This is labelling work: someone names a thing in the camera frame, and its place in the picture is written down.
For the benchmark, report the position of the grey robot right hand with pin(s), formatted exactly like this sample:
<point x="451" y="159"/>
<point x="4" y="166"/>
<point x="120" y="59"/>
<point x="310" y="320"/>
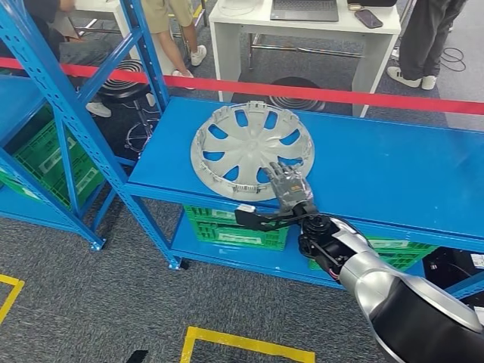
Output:
<point x="291" y="188"/>

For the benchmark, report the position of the silver plastic wheel hubcap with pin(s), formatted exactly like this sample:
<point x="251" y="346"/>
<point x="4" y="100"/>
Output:
<point x="242" y="150"/>

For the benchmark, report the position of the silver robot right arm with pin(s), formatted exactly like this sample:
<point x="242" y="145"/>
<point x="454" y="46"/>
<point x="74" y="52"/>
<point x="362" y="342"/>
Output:
<point x="378" y="280"/>

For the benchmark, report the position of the blue metal shelf rack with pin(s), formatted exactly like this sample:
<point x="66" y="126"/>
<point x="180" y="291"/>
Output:
<point x="15" y="100"/>
<point x="378" y="165"/>

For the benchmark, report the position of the red barrier belt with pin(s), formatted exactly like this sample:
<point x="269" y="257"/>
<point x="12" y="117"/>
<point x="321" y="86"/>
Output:
<point x="264" y="91"/>

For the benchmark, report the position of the white desk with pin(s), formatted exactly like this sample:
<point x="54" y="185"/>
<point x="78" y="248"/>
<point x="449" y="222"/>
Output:
<point x="234" y="50"/>
<point x="94" y="6"/>

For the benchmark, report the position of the grey laptop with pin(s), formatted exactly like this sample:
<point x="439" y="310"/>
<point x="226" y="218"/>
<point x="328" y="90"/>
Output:
<point x="302" y="10"/>

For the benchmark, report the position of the clear round plate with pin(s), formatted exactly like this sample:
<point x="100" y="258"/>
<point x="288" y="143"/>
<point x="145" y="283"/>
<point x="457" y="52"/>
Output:
<point x="238" y="7"/>

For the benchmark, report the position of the dark smartphone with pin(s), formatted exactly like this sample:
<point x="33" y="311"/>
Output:
<point x="368" y="18"/>

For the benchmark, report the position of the small round object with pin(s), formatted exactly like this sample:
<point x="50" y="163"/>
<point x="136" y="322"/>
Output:
<point x="355" y="7"/>

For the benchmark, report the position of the black case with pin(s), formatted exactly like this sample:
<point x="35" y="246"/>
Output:
<point x="372" y="2"/>

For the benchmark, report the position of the black cardboard box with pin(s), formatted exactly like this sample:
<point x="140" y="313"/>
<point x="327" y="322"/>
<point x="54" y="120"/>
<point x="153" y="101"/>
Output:
<point x="446" y="270"/>

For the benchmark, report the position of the person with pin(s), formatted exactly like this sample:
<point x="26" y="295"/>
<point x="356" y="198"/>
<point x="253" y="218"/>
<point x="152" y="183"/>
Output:
<point x="423" y="35"/>
<point x="41" y="7"/>
<point x="162" y="12"/>

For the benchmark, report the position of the black robot left foot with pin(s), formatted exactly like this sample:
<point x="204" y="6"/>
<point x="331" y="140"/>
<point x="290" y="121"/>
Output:
<point x="137" y="357"/>

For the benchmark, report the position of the yellow floor tape square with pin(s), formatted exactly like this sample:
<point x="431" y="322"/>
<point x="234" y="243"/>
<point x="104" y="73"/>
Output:
<point x="11" y="280"/>

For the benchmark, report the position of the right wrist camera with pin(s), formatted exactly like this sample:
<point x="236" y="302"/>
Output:
<point x="249" y="219"/>

